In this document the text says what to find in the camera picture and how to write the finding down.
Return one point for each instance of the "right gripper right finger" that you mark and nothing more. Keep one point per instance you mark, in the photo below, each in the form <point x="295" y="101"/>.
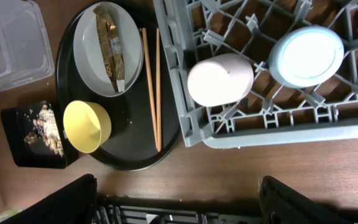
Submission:
<point x="281" y="204"/>

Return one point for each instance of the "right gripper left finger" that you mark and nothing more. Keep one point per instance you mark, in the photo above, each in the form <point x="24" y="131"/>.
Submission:
<point x="74" y="203"/>

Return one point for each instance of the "yellow bowl with food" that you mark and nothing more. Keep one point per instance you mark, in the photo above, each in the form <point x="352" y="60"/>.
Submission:
<point x="87" y="125"/>

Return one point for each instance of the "pink plastic cup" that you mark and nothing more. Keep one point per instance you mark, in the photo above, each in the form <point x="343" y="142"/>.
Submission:
<point x="220" y="80"/>

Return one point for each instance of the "blue plastic cup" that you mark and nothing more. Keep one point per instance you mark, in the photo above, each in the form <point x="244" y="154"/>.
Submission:
<point x="306" y="57"/>

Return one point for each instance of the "gold snack wrapper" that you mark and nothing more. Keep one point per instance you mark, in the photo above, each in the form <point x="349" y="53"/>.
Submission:
<point x="111" y="50"/>

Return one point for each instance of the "wooden chopstick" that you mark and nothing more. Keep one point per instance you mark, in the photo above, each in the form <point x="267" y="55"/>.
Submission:
<point x="150" y="85"/>
<point x="158" y="93"/>

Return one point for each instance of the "grey dishwasher rack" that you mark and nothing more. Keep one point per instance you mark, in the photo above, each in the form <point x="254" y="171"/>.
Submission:
<point x="192" y="31"/>

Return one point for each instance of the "black rectangular tray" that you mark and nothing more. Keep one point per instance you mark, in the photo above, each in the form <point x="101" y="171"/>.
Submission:
<point x="17" y="123"/>

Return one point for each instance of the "pile of food scraps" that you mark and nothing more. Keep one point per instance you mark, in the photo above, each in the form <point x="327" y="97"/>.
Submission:
<point x="45" y="128"/>

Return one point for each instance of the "round black tray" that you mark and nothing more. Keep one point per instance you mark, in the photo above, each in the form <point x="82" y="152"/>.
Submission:
<point x="131" y="143"/>

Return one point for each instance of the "grey plate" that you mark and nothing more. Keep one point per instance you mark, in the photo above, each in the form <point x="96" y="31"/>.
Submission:
<point x="88" y="55"/>

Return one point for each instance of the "clear plastic bin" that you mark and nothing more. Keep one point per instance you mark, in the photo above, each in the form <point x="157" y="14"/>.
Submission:
<point x="25" y="52"/>

